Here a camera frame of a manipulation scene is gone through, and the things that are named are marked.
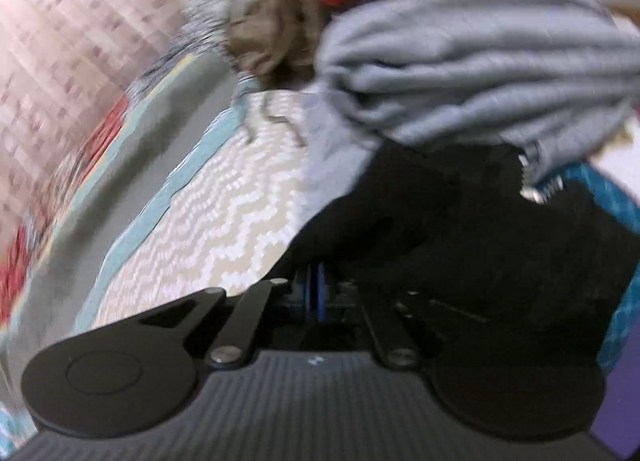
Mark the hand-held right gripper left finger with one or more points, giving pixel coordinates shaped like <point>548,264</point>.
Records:
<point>311,296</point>

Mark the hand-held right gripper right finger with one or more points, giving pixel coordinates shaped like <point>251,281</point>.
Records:
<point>325,298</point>

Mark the black pants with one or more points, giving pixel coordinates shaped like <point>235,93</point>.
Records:
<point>450,221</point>

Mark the teal zigzag printed bedsheet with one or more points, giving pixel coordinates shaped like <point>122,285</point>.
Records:
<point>225,201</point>

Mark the red patterned quilt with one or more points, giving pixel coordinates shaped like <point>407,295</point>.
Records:
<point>100,136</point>

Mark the grey garment with zipper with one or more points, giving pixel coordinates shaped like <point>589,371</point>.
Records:
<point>475,51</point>

